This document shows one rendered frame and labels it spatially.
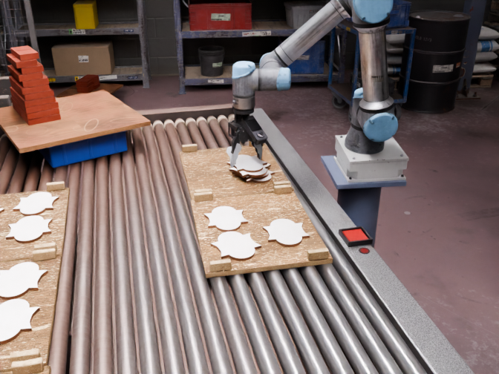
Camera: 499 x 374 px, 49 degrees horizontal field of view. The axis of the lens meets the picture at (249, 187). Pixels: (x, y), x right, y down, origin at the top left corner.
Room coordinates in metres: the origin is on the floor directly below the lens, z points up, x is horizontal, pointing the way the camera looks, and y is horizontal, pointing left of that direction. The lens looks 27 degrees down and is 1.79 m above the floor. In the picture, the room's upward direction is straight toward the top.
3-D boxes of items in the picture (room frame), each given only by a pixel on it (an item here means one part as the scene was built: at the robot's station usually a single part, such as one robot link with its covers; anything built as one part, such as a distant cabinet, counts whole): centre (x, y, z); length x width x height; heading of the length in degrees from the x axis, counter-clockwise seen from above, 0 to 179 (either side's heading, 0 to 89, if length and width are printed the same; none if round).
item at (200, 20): (6.04, 0.32, 0.78); 0.66 x 0.45 x 0.28; 96
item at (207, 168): (1.80, 0.06, 0.93); 0.41 x 0.35 x 0.02; 12
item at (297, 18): (6.12, -0.65, 0.76); 0.50 x 0.36 x 0.24; 102
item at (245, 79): (1.78, 0.02, 1.28); 0.09 x 0.08 x 0.11; 93
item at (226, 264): (1.18, 0.08, 0.95); 0.06 x 0.02 x 0.03; 101
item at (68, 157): (2.04, 0.69, 0.97); 0.31 x 0.31 x 0.10; 34
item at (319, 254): (1.23, -0.19, 0.95); 0.06 x 0.02 x 0.03; 101
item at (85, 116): (2.09, 0.74, 1.03); 0.50 x 0.50 x 0.02; 34
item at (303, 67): (6.16, -0.58, 0.32); 0.50 x 0.41 x 0.37; 92
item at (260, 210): (1.40, -0.02, 0.93); 0.41 x 0.35 x 0.02; 11
